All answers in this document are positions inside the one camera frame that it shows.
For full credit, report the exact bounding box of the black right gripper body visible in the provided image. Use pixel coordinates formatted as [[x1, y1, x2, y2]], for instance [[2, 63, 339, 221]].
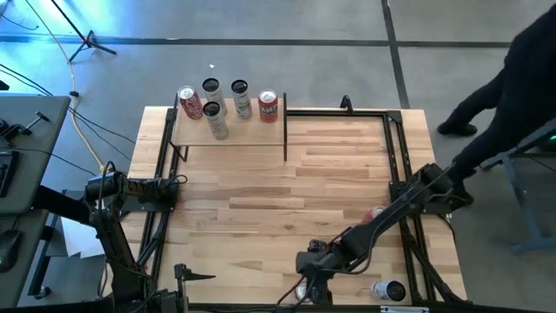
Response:
[[296, 250, 344, 279]]

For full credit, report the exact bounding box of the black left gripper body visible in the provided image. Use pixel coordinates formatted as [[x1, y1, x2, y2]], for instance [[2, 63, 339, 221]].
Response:
[[147, 263, 188, 313]]

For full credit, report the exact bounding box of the red can with white label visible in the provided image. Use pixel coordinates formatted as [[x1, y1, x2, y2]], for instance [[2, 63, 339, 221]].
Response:
[[295, 282, 314, 303]]

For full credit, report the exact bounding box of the tall beige slim can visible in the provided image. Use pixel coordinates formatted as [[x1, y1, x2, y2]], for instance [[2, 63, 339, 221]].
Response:
[[202, 77, 228, 117], [202, 101, 230, 141]]

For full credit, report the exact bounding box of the orange Fanta can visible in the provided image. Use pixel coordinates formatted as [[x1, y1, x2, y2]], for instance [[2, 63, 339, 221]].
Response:
[[257, 89, 280, 124]]

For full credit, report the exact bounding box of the red Coca-Cola can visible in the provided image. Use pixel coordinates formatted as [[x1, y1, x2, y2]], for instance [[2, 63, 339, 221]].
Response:
[[176, 85, 205, 121]]

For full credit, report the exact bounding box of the tall white blue can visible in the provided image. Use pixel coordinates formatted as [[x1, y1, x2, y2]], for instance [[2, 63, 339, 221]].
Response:
[[230, 78, 254, 121]]

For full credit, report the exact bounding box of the wooden shelf with black legs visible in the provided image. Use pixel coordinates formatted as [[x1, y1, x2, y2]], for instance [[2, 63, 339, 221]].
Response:
[[171, 91, 289, 163]]

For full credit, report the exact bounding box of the tall white black can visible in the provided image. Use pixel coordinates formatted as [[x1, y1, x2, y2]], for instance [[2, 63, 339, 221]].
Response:
[[369, 279, 407, 303]]

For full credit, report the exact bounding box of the short red soda can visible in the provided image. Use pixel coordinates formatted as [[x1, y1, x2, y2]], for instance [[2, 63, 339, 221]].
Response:
[[360, 205, 387, 225]]

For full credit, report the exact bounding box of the white label strip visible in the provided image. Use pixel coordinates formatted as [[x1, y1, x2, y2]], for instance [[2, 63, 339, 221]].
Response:
[[380, 305, 430, 313]]

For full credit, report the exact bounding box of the white paper sheet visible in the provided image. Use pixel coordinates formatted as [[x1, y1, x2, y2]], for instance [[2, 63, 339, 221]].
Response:
[[60, 216, 108, 260]]

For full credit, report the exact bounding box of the black support beam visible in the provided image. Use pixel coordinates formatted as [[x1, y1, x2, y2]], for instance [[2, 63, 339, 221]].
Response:
[[32, 184, 96, 227]]

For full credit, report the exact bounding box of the black computer mouse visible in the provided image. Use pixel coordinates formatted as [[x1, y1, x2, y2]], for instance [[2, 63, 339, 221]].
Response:
[[0, 229, 23, 274]]

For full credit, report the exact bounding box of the black keyboard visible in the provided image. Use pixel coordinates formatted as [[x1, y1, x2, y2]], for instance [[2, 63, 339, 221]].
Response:
[[0, 150, 21, 199]]

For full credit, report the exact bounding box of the grey desk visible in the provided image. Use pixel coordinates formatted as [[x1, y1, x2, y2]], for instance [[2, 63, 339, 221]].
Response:
[[0, 94, 72, 308]]

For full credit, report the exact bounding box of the blue-grey metal table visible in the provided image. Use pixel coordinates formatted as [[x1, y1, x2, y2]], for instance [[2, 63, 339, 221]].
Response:
[[477, 130, 556, 256]]

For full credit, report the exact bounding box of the black desk clamp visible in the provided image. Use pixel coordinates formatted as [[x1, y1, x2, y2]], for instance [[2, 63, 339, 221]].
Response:
[[0, 111, 51, 143]]

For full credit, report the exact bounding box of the black tripod stand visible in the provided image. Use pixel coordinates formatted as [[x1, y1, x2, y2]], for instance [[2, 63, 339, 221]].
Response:
[[48, 0, 118, 64]]

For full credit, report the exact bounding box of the person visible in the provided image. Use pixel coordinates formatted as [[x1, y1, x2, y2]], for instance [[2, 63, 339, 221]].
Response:
[[436, 2, 556, 183]]

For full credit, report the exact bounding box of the black aluminium table frame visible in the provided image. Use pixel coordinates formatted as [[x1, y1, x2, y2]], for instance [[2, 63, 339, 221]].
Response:
[[97, 92, 468, 305]]

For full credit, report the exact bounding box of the yellow cable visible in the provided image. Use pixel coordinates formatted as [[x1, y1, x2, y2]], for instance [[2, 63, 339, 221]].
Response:
[[23, 0, 108, 170]]

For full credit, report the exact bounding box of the black floor cable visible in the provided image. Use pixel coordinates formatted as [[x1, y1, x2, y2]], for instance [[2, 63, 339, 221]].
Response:
[[0, 63, 138, 145]]

